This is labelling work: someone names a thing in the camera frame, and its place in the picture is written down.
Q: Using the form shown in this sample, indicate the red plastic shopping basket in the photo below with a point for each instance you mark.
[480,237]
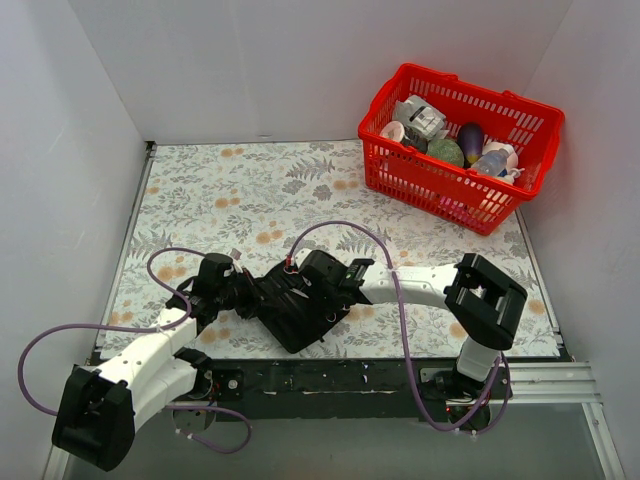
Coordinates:
[476,202]

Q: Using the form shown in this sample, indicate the grey foil snack pouch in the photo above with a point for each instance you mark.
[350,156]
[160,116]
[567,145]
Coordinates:
[420,119]

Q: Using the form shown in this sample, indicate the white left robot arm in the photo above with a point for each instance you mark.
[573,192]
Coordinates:
[102,409]

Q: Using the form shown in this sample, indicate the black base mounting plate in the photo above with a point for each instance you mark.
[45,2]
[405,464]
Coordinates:
[313,389]

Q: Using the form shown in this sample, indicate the aluminium frame rail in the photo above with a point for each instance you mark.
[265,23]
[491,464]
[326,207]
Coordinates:
[542,382]

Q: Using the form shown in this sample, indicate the purple toy eggplant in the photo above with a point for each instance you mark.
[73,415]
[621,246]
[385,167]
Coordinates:
[470,140]

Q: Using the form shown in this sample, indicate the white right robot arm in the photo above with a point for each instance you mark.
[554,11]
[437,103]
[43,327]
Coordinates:
[486,302]

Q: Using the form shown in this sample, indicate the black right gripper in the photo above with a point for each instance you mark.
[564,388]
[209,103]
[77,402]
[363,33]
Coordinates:
[288,312]

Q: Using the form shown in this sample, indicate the white pink cup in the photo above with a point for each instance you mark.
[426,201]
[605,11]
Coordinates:
[394,131]

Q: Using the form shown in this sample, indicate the green textured ball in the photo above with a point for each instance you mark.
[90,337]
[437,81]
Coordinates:
[446,150]

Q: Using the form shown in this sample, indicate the silver straight scissors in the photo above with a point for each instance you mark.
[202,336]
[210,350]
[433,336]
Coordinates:
[300,285]

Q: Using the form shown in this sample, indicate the clear plastic bottle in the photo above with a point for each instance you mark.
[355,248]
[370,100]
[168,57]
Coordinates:
[492,163]

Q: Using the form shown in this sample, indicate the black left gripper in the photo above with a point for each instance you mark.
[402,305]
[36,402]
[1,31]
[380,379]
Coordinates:
[245,293]

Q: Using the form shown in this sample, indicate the floral patterned table mat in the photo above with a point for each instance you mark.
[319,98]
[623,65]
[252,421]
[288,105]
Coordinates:
[260,199]

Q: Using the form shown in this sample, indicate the white round toy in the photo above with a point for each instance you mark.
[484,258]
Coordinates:
[513,171]

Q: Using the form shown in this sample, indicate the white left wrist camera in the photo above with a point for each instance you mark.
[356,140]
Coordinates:
[235,255]

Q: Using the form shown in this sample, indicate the silver thinning scissors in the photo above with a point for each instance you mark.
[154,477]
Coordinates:
[338,314]

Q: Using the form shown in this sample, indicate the black zippered tool case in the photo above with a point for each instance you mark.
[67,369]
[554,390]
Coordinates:
[293,320]

